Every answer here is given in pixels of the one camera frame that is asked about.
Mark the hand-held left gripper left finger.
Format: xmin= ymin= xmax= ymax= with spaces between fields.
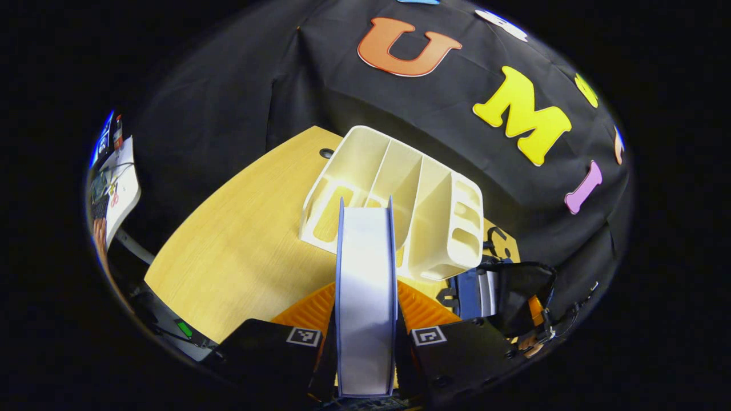
xmin=214 ymin=281 xmax=339 ymax=400

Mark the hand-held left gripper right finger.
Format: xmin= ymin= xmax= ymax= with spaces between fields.
xmin=396 ymin=280 xmax=517 ymax=407

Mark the blue schoolbag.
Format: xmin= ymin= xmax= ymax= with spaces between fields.
xmin=437 ymin=225 xmax=559 ymax=346

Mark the lavender grey book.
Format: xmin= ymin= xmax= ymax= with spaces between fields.
xmin=334 ymin=196 xmax=399 ymax=398

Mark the cream plastic bookshelf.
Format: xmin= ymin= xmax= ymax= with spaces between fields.
xmin=299 ymin=126 xmax=485 ymax=282

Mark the grey device with green light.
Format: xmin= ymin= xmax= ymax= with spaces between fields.
xmin=134 ymin=285 xmax=218 ymax=363

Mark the bright display screen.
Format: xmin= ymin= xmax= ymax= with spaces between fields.
xmin=90 ymin=110 xmax=115 ymax=169

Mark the black backdrop cloth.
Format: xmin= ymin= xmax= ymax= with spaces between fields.
xmin=134 ymin=0 xmax=632 ymax=320

